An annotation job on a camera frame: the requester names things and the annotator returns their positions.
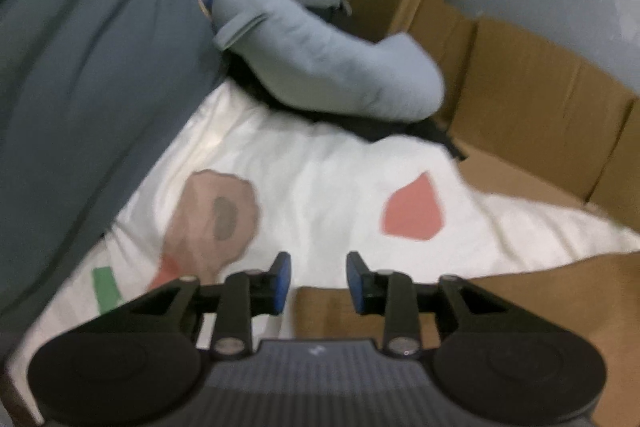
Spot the brown t-shirt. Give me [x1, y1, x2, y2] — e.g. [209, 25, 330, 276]
[293, 253, 640, 426]

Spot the blue-grey neck pillow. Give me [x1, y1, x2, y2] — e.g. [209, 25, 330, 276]
[212, 0, 445, 122]

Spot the dark grey pillow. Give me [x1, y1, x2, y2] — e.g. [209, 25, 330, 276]
[1, 0, 222, 355]

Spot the cream bear print blanket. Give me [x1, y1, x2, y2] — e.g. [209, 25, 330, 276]
[8, 83, 639, 412]

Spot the large cardboard box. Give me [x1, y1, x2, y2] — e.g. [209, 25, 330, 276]
[347, 0, 639, 228]

